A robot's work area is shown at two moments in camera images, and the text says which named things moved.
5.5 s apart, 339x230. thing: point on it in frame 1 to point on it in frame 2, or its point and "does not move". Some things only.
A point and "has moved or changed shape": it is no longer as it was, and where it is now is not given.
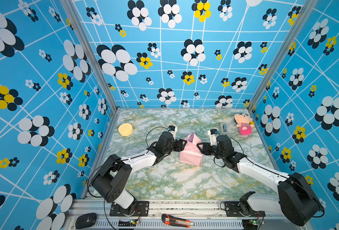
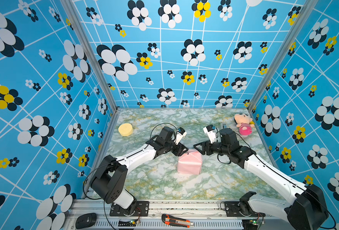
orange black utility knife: x=169 y=220 does not move
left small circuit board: x=127 y=222 does not move
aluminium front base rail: x=207 y=215 does not move
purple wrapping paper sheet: x=191 y=155 has moved or changed shape
